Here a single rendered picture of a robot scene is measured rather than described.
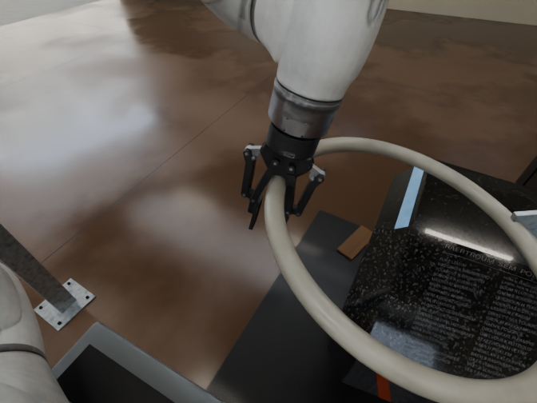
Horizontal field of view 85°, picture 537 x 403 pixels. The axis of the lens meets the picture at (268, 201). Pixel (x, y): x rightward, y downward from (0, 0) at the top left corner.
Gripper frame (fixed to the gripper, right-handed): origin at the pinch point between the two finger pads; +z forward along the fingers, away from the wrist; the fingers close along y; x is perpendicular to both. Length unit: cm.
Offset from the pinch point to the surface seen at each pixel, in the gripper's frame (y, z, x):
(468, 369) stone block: 57, 25, -1
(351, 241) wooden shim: 47, 83, 81
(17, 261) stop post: -87, 77, 3
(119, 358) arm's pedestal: -17.1, 24.2, -24.5
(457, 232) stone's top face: 46, 6, 23
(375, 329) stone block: 35.6, 29.2, 2.7
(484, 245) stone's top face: 51, 5, 20
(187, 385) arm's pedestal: -3.1, 21.2, -25.2
